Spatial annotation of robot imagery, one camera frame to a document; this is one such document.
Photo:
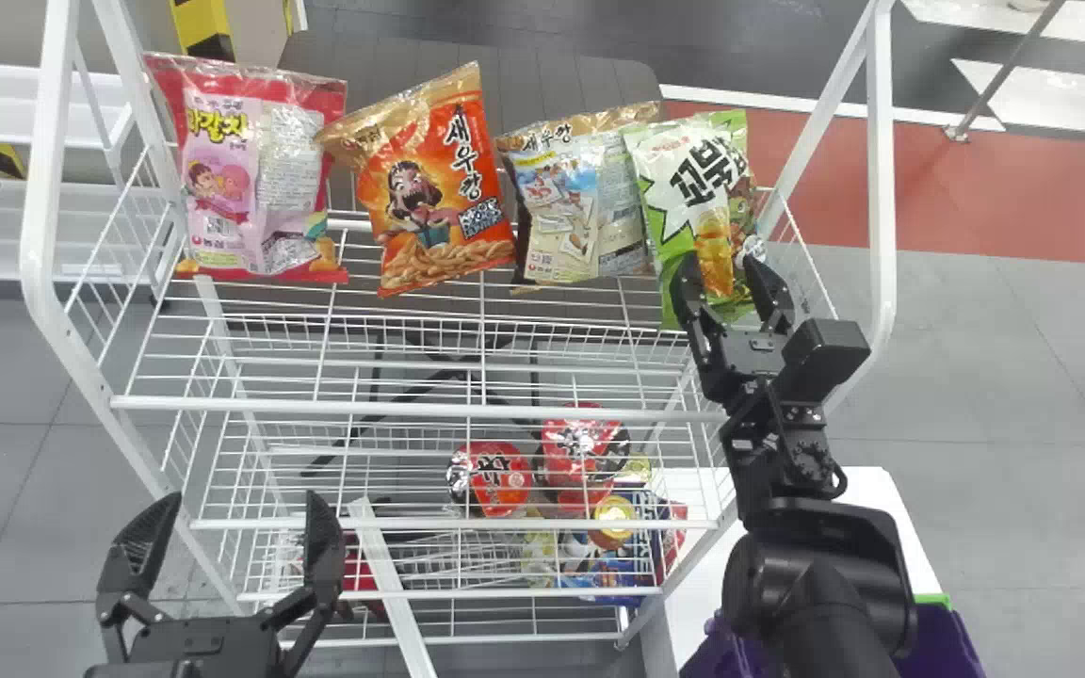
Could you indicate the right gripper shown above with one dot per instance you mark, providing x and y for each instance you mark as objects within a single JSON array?
[{"x": 750, "y": 363}]

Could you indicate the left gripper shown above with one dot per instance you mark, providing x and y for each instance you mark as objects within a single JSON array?
[{"x": 194, "y": 652}]

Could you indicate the green snack packet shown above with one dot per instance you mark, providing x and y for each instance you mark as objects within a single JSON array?
[{"x": 693, "y": 198}]

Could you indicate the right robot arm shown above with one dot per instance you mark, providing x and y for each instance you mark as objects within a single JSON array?
[{"x": 816, "y": 574}]

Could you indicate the white snack packet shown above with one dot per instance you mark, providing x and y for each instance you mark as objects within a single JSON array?
[{"x": 571, "y": 207}]

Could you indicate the red noodle cup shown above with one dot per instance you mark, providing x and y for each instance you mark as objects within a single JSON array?
[
  {"x": 580, "y": 452},
  {"x": 497, "y": 478}
]

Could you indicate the yellow can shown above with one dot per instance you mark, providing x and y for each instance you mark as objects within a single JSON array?
[{"x": 613, "y": 521}]

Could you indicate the blue snack packet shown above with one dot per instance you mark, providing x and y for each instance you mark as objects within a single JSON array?
[{"x": 641, "y": 560}]

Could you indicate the orange snack packet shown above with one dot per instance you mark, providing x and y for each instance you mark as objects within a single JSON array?
[{"x": 429, "y": 188}]

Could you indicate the red snack packet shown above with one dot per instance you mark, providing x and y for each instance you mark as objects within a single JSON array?
[{"x": 222, "y": 160}]

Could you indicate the purple crate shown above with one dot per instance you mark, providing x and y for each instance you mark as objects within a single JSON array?
[{"x": 947, "y": 650}]

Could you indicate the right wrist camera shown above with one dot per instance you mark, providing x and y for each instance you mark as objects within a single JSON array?
[{"x": 825, "y": 353}]

